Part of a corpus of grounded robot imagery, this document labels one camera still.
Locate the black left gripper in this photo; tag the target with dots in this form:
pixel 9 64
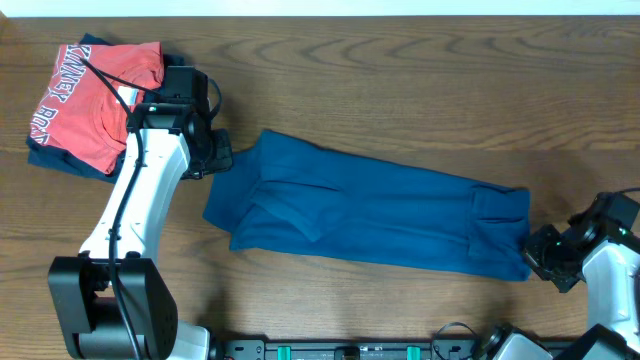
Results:
pixel 223 160

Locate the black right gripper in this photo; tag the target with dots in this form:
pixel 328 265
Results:
pixel 533 254

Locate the teal blue t-shirt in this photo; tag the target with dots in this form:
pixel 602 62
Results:
pixel 288 195

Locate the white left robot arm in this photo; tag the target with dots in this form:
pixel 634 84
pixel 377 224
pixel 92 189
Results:
pixel 110 299

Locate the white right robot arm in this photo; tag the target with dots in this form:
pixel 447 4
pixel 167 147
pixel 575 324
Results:
pixel 608 255

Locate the red folded t-shirt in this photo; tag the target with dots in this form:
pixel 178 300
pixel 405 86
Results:
pixel 78 113

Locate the navy folded garment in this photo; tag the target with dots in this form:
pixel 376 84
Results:
pixel 62 160

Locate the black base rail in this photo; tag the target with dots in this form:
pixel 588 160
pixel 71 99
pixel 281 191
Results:
pixel 350 351

